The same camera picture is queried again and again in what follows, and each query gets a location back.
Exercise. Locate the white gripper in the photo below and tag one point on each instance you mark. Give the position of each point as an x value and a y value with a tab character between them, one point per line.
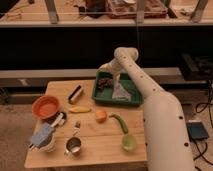
112	67

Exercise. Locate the orange apple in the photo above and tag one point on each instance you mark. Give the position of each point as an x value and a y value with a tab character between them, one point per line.
101	116

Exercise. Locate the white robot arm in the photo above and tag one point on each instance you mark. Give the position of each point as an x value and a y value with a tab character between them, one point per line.
167	141

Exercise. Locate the dark grapes bunch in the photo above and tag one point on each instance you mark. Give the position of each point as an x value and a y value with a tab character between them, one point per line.
105	83

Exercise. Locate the clear plastic bag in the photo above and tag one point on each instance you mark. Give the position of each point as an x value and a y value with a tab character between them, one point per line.
119	93

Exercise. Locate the green plastic tray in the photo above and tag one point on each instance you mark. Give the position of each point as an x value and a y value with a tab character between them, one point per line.
104	96

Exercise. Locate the red crate on shelf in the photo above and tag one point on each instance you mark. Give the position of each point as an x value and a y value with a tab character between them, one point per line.
123	9

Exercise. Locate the black white brush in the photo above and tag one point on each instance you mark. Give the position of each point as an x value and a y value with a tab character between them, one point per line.
75	94

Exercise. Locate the green chili pepper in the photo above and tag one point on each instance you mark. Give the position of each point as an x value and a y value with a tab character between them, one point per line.
121	122

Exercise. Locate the yellow banana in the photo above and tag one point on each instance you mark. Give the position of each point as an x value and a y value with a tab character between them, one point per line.
79	109

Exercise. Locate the small brown figurine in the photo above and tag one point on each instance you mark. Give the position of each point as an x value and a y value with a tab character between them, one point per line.
77	125

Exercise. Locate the green plastic cup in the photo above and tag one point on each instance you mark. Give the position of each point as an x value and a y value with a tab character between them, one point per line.
129	142

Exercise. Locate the orange plastic bowl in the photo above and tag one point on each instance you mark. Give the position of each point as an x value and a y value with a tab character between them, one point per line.
45	106

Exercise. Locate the black dish with utensil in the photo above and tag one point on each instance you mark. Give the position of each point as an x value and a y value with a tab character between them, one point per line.
60	120

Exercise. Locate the metal measuring cup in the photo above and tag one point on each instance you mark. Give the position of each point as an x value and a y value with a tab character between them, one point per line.
73	146

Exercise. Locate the blue foot pedal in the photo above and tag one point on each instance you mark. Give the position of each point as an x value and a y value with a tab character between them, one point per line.
197	131

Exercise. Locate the blue cloth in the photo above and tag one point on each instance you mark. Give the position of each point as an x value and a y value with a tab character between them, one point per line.
42	137

